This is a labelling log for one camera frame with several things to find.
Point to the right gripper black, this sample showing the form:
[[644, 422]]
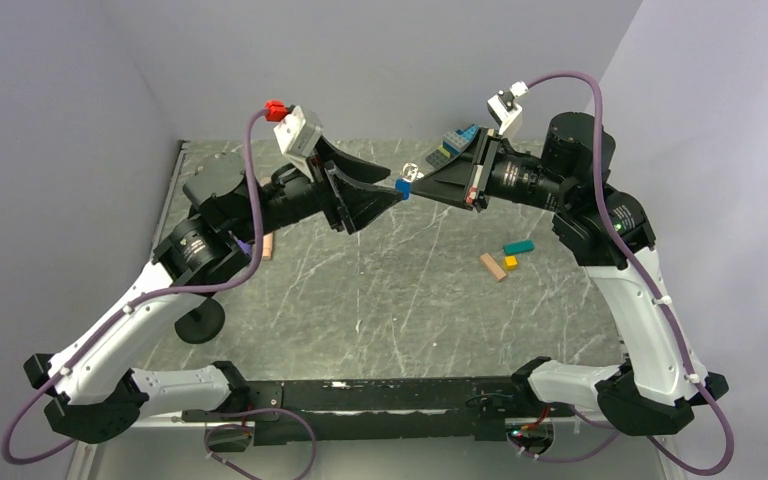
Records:
[[448, 182]]

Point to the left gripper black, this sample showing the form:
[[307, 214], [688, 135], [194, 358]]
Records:
[[354, 202]]

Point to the blue key tag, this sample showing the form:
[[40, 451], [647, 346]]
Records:
[[403, 187]]

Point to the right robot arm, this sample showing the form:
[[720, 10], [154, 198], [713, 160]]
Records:
[[650, 393]]

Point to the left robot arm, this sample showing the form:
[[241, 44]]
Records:
[[96, 391]]

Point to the lego brick build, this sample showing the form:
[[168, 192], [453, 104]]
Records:
[[453, 144]]

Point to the wooden rectangular block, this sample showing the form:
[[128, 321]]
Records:
[[492, 267]]

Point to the teal block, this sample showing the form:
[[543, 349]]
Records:
[[519, 247]]

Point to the yellow cube block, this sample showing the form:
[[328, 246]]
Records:
[[510, 263]]

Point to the pink microphone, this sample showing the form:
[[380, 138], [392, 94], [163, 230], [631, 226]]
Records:
[[268, 244]]

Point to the black microphone stand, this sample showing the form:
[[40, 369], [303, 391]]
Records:
[[201, 324]]

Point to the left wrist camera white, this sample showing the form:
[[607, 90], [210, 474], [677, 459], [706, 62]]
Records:
[[297, 135]]

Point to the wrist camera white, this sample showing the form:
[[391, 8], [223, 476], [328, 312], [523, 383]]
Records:
[[505, 109], [297, 135]]

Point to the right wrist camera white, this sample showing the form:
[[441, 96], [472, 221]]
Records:
[[505, 109]]

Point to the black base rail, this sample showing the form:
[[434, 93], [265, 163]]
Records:
[[481, 408]]

